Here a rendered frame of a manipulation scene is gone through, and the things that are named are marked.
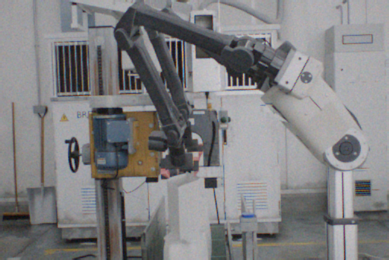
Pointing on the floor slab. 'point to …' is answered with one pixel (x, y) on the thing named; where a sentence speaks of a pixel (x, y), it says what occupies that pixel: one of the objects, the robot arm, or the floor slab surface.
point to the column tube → (110, 77)
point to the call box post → (248, 245)
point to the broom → (15, 186)
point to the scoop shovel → (42, 194)
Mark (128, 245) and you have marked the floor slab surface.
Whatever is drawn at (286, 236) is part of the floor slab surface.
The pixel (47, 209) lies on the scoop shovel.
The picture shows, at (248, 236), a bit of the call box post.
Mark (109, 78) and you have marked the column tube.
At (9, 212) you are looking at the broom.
